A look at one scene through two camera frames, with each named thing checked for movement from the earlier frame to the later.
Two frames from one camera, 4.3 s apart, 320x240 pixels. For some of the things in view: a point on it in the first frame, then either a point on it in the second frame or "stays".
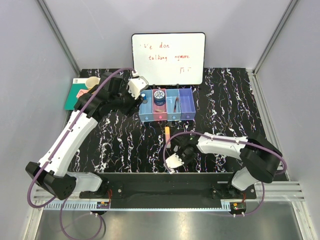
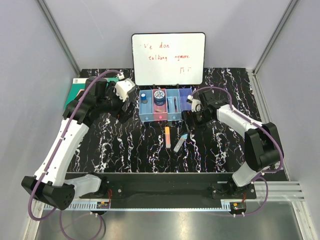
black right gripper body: (185, 157) to (198, 118)
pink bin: (159, 104) stays
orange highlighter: (167, 137) stays
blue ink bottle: (159, 97) stays
